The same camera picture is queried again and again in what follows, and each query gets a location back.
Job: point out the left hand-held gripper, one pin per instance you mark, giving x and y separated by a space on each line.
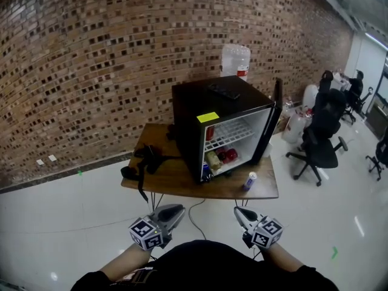
145 233

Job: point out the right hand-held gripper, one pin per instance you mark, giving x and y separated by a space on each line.
266 232

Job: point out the blue white can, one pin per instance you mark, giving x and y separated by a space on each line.
250 181

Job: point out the black mini fridge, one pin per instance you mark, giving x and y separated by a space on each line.
194 105

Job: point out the person's left forearm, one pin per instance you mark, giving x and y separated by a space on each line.
127 261

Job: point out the person's right forearm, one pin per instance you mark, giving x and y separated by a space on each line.
280 258

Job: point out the wooden table with hairpin legs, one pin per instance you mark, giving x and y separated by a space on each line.
169 177

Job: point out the person's black shirt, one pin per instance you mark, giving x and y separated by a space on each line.
206 268

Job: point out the lying dark red can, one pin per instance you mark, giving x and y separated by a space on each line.
222 157

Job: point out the pale green bottle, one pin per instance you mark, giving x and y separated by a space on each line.
213 160

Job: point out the red drink can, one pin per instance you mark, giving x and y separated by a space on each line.
210 132

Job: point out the clear water jug red cap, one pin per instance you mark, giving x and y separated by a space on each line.
294 129

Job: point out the cardboard box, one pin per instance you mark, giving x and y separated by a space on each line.
282 123

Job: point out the yellow sticker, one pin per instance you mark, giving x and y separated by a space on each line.
207 117

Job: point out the black mesh office chair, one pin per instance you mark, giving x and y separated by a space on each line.
325 138

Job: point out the small clear water jug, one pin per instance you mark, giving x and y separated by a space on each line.
287 108

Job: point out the black remote control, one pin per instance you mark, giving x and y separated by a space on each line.
223 91

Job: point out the white opaque water jug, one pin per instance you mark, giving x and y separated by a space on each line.
309 97

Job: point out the large clear water jug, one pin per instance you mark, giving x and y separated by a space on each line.
236 61

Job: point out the long ceiling light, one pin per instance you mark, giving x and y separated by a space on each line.
377 40

